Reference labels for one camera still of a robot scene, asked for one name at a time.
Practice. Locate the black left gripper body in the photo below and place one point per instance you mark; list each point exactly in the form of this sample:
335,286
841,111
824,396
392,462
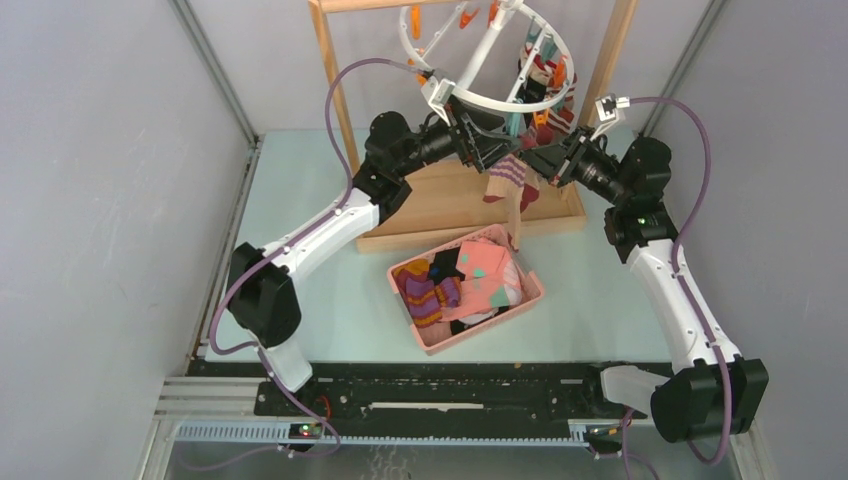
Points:
464,149

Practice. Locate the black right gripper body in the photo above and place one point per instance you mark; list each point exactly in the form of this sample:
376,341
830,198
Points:
575,147

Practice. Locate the orange cuffed grey sock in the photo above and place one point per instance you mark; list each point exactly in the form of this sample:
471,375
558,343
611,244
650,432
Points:
560,117

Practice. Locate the beige red striped sock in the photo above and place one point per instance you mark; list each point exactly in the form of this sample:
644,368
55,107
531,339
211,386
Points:
530,193

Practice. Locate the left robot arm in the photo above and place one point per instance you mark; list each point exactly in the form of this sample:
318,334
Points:
261,293

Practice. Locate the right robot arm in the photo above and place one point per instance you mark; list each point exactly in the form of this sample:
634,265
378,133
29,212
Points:
713,389

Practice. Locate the white round clip hanger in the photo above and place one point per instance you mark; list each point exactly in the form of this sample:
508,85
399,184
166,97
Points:
542,40

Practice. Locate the teal left clothespin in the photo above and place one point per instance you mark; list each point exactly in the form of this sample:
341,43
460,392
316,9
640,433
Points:
513,123

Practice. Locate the orange front clothespin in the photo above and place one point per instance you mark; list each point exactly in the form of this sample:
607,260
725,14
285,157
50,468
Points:
540,118

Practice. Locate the orange clothespin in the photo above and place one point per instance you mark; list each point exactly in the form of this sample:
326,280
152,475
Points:
540,118
415,22

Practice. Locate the pink plastic basket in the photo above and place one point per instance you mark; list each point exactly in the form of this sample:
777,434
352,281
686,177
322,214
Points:
443,335

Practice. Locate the pink mint sock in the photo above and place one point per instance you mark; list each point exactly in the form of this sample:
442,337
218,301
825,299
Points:
492,281

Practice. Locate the purple striped sock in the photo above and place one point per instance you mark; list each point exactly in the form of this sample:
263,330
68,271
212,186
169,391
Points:
424,297

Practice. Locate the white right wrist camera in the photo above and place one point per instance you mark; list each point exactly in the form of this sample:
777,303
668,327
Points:
610,112

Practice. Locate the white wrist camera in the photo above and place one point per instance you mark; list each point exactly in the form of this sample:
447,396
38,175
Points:
438,94
610,112

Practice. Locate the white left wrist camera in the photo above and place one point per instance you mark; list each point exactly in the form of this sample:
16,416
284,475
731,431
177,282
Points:
438,94

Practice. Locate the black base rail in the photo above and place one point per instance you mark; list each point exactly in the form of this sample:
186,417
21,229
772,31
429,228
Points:
447,400

